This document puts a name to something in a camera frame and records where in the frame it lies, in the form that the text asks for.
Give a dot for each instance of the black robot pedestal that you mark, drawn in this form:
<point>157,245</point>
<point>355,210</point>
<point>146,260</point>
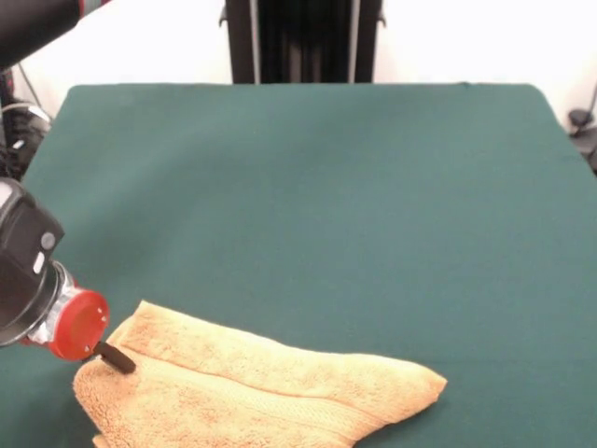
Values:
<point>303,42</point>

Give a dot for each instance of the dark green table cloth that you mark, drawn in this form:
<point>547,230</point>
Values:
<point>373,210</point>

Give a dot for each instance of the orange terry towel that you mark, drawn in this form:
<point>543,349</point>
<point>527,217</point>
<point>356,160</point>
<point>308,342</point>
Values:
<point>256,396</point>

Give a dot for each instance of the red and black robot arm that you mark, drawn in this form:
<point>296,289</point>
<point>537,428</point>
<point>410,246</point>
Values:
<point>23,280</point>

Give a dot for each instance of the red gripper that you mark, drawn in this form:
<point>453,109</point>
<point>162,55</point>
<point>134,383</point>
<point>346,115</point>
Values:
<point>77,326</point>

